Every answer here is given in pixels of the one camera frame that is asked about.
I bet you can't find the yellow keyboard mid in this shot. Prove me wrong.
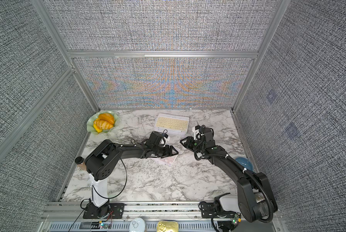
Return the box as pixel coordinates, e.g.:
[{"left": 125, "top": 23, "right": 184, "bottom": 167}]
[{"left": 154, "top": 113, "right": 189, "bottom": 135}]

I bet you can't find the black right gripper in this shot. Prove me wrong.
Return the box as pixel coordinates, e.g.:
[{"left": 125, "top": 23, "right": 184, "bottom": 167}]
[{"left": 179, "top": 136, "right": 206, "bottom": 154}]

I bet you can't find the aluminium front rail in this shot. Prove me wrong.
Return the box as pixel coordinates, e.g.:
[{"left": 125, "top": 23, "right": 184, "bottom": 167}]
[{"left": 35, "top": 201, "right": 288, "bottom": 232}]

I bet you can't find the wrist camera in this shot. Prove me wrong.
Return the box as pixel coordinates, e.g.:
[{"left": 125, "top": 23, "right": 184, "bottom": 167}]
[
  {"left": 192, "top": 125, "right": 214, "bottom": 142},
  {"left": 146, "top": 130, "right": 169, "bottom": 147}
]

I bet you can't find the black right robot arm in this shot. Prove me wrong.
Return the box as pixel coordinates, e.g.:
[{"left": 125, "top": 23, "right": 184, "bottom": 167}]
[{"left": 180, "top": 136, "right": 277, "bottom": 223}]

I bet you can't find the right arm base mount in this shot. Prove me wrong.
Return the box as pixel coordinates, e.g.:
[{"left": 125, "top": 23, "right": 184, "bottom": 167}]
[{"left": 198, "top": 193, "right": 242, "bottom": 232}]

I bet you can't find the orange bread pastry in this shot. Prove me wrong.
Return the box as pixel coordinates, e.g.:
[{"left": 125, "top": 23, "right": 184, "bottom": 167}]
[{"left": 93, "top": 113, "right": 115, "bottom": 133}]

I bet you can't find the green leaf-shaped plate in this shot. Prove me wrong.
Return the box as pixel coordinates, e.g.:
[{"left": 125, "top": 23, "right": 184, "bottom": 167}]
[{"left": 87, "top": 111, "right": 120, "bottom": 134}]

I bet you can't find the blue bowl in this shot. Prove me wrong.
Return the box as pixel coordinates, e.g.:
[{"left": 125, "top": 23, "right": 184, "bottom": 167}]
[{"left": 235, "top": 157, "right": 254, "bottom": 171}]

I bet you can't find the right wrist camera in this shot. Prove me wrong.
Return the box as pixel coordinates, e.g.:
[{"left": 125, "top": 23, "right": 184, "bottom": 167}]
[{"left": 192, "top": 125, "right": 214, "bottom": 142}]

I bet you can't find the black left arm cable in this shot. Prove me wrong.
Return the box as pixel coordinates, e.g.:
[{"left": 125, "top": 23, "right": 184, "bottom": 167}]
[{"left": 67, "top": 158, "right": 128, "bottom": 232}]

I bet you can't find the pink keyboard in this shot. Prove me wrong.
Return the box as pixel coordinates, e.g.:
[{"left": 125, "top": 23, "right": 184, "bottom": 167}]
[{"left": 155, "top": 155, "right": 178, "bottom": 167}]

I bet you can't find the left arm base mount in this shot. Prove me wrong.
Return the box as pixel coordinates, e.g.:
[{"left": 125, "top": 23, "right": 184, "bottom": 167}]
[{"left": 83, "top": 203, "right": 125, "bottom": 219}]

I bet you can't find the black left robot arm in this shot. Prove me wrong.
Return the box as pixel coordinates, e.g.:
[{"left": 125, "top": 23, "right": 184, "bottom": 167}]
[{"left": 85, "top": 139, "right": 179, "bottom": 207}]

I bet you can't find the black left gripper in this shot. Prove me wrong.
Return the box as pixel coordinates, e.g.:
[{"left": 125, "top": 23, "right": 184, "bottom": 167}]
[{"left": 153, "top": 145, "right": 179, "bottom": 160}]

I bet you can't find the gold metal tin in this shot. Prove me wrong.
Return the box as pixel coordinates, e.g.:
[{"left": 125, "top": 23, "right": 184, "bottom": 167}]
[{"left": 156, "top": 221, "right": 179, "bottom": 232}]

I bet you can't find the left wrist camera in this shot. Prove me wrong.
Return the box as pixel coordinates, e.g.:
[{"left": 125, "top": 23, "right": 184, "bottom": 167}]
[{"left": 146, "top": 130, "right": 169, "bottom": 147}]

